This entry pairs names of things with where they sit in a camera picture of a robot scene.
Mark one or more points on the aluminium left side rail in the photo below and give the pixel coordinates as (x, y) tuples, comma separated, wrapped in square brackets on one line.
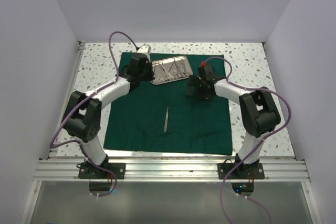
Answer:
[(81, 47)]

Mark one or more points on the steel scissors in tray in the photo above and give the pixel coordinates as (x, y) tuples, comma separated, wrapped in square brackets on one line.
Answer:
[(179, 74)]

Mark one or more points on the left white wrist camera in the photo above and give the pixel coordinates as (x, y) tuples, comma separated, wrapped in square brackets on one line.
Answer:
[(146, 50)]

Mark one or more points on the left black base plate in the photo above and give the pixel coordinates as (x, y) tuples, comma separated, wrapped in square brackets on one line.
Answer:
[(88, 171)]

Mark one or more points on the steel tweezers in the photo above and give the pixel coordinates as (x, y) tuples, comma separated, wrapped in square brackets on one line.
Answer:
[(166, 120)]

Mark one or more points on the aluminium front rail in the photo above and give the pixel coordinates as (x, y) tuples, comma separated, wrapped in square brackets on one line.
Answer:
[(172, 169)]

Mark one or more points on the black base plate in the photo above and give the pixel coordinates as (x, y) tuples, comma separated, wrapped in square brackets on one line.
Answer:
[(88, 171), (244, 171)]

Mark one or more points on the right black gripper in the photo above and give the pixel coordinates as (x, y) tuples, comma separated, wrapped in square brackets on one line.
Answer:
[(194, 81)]

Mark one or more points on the steel forceps in tray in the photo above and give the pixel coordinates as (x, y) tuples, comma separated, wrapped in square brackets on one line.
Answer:
[(166, 76)]

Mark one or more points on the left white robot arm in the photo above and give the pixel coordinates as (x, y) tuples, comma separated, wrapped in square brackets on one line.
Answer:
[(83, 112)]

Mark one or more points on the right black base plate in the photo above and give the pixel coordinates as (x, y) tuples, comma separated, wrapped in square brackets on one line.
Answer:
[(244, 171)]

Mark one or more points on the aluminium rail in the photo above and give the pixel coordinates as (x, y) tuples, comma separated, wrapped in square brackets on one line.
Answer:
[(81, 47), (172, 169)]

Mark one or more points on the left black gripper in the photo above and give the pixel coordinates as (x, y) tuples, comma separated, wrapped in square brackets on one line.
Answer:
[(150, 76)]

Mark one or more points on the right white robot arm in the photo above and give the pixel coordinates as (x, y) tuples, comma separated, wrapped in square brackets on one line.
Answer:
[(259, 113)]

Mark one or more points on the steel instrument tray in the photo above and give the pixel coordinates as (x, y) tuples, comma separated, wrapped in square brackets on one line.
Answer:
[(167, 64)]

